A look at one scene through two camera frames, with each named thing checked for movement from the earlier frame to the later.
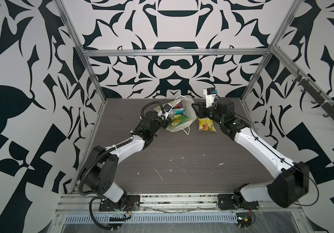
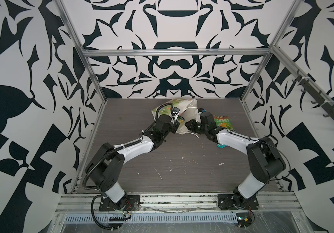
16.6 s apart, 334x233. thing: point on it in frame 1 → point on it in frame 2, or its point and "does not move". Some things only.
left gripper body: (159, 123) → (173, 128)
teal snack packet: (179, 111) → (221, 146)
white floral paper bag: (182, 113) does not move
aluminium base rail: (175, 205) does not move
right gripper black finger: (198, 108) → (191, 124)
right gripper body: (208, 113) → (200, 129)
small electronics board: (243, 219) does not move
